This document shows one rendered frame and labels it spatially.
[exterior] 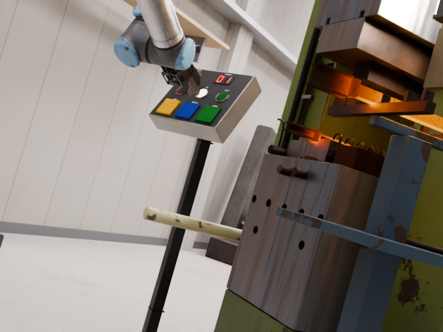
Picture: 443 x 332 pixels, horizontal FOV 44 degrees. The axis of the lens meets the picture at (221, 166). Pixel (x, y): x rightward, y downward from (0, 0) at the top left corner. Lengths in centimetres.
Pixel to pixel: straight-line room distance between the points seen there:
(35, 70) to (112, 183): 132
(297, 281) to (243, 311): 26
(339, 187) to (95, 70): 342
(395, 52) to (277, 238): 67
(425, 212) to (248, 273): 55
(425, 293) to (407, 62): 72
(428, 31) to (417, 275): 74
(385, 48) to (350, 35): 11
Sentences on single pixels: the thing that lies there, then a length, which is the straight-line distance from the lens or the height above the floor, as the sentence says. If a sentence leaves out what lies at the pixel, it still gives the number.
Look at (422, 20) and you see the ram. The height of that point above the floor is 141.
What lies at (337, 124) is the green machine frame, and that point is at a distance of 197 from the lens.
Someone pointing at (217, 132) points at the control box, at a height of 95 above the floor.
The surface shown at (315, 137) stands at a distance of 166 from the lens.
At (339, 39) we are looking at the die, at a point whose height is 131.
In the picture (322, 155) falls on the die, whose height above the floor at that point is 94.
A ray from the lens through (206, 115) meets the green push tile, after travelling 198.
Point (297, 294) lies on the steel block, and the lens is 150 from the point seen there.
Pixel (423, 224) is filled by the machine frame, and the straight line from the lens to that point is 150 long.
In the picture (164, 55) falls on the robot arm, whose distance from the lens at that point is 157.
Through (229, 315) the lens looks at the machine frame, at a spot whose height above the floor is 40.
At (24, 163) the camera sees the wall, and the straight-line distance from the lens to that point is 435.
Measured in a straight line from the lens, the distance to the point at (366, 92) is 112.
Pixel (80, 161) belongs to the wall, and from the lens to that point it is 471.
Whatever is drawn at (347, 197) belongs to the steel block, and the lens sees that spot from 150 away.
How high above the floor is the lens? 78
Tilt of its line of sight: 2 degrees up
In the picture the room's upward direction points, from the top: 16 degrees clockwise
